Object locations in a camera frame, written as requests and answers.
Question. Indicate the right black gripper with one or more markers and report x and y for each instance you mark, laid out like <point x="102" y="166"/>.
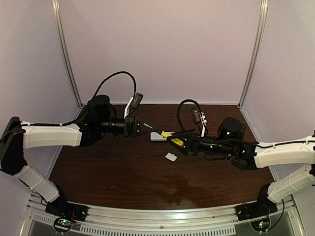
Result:
<point x="192" y="145"/>

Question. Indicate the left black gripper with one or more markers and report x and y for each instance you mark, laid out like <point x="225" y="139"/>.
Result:
<point x="130" y="126"/>

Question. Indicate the yellow handled screwdriver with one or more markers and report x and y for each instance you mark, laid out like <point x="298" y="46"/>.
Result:
<point x="170" y="134"/>

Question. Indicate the white remote control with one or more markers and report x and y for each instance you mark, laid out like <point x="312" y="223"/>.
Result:
<point x="155" y="137"/>

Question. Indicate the white battery cover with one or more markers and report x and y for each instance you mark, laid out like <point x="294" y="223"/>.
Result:
<point x="171" y="157"/>

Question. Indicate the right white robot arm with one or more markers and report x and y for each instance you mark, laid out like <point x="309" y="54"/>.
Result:
<point x="229" y="144"/>

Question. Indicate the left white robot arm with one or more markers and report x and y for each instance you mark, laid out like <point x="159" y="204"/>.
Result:
<point x="88" y="129"/>

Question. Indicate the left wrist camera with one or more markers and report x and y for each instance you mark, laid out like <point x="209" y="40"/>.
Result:
<point x="133" y="104"/>

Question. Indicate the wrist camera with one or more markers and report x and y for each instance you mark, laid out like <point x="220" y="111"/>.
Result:
<point x="133" y="104"/>
<point x="199" y="119"/>

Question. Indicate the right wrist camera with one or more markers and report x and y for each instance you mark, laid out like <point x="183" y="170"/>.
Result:
<point x="199" y="119"/>

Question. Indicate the front aluminium rail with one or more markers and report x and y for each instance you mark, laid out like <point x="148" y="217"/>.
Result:
<point x="212" y="221"/>

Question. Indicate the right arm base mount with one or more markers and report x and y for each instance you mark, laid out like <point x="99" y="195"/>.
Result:
<point x="258" y="215"/>

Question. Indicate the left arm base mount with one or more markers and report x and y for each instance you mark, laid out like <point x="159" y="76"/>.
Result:
<point x="68" y="215"/>

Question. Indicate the left aluminium frame post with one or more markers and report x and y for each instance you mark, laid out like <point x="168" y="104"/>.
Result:
<point x="64" y="52"/>

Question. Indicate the aluminium frame post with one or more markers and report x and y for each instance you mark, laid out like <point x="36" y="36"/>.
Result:
<point x="262" y="19"/>
<point x="64" y="52"/>

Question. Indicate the right aluminium frame post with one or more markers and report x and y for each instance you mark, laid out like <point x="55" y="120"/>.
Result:
<point x="262" y="19"/>

